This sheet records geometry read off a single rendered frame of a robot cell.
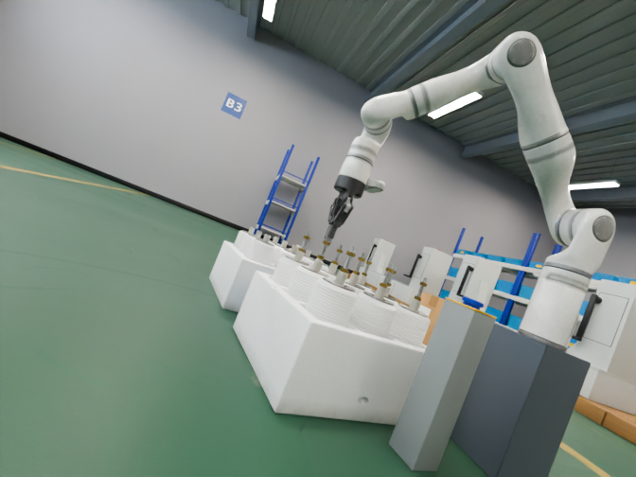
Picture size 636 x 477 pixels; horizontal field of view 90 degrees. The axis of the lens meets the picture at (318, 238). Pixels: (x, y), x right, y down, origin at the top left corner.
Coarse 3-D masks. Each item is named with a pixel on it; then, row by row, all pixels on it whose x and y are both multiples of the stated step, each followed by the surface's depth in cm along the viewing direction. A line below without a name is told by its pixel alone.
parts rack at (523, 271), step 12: (480, 240) 739; (528, 252) 551; (504, 264) 585; (528, 264) 545; (528, 276) 597; (516, 288) 546; (516, 300) 538; (528, 300) 518; (504, 312) 549; (504, 324) 543
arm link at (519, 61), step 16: (528, 32) 66; (496, 48) 69; (512, 48) 66; (528, 48) 66; (496, 64) 69; (512, 64) 67; (528, 64) 66; (544, 64) 66; (496, 80) 74; (512, 80) 68; (528, 80) 67; (544, 80) 67; (512, 96) 70; (528, 96) 68; (544, 96) 67; (528, 112) 69; (544, 112) 68; (560, 112) 69; (528, 128) 70; (544, 128) 69; (560, 128) 68; (528, 144) 72; (544, 144) 70
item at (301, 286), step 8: (296, 272) 77; (304, 272) 75; (312, 272) 76; (296, 280) 76; (304, 280) 75; (312, 280) 75; (288, 288) 78; (296, 288) 75; (304, 288) 75; (312, 288) 75; (296, 296) 75; (304, 296) 74
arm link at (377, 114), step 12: (384, 96) 76; (396, 96) 76; (408, 96) 75; (372, 108) 75; (384, 108) 75; (396, 108) 75; (408, 108) 75; (372, 120) 76; (384, 120) 76; (372, 132) 81
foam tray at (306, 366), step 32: (256, 288) 87; (256, 320) 79; (288, 320) 66; (320, 320) 62; (256, 352) 73; (288, 352) 61; (320, 352) 60; (352, 352) 64; (384, 352) 67; (416, 352) 72; (288, 384) 58; (320, 384) 61; (352, 384) 65; (384, 384) 69; (320, 416) 63; (352, 416) 66; (384, 416) 70
